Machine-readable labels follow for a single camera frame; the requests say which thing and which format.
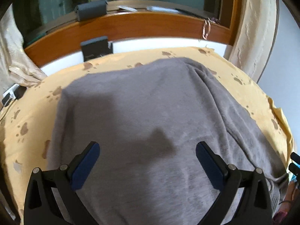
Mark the grey fleece garment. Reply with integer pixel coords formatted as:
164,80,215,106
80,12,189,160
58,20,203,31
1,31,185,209
47,58,288,224

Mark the person's right hand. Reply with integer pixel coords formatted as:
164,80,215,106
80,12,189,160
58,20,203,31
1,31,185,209
279,181,299,213

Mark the yellow paw print blanket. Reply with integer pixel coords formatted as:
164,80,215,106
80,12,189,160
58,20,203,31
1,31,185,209
1,47,293,224

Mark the white black charger device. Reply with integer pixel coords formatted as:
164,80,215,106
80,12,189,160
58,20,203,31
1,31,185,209
1,84,27,107

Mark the cream curtain right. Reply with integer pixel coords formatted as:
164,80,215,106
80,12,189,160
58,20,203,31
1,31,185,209
228,0,279,82

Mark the cream curtain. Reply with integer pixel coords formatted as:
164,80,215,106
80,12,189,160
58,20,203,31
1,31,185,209
1,6,46,92
228,0,279,82

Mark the cream curtain left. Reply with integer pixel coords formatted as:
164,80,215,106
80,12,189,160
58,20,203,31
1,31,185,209
1,6,46,92

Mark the pink striped hanging loop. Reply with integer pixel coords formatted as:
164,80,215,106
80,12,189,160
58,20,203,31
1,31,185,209
202,19,211,40

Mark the grey pouch on sill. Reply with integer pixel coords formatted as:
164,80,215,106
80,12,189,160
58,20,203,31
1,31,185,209
75,0,107,22

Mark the white paper on sill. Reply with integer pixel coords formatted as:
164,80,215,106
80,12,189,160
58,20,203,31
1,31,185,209
118,6,138,12

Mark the wooden window sill frame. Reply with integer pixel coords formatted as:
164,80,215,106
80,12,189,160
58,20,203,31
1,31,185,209
25,0,242,67

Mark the black box on wall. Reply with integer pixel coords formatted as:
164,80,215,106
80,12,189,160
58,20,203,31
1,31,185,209
80,36,113,62

